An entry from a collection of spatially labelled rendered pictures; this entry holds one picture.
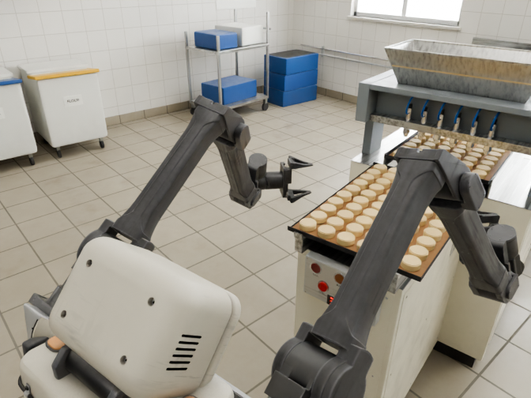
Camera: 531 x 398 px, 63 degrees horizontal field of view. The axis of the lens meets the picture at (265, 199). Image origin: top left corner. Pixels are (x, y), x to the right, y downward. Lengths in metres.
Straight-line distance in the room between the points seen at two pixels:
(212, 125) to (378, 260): 0.45
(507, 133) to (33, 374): 1.60
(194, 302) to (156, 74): 4.91
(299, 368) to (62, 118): 3.91
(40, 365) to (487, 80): 1.55
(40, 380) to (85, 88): 3.79
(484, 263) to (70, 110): 3.85
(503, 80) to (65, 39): 4.09
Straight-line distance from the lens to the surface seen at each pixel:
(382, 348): 1.38
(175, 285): 0.53
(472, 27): 5.09
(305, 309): 1.47
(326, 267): 1.27
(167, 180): 0.86
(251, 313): 2.33
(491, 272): 1.00
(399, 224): 0.65
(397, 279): 1.17
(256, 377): 2.06
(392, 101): 1.90
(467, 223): 0.85
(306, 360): 0.60
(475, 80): 1.75
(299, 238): 1.27
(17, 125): 4.25
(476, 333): 2.13
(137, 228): 0.84
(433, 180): 0.70
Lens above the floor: 1.59
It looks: 28 degrees down
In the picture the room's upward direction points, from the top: straight up
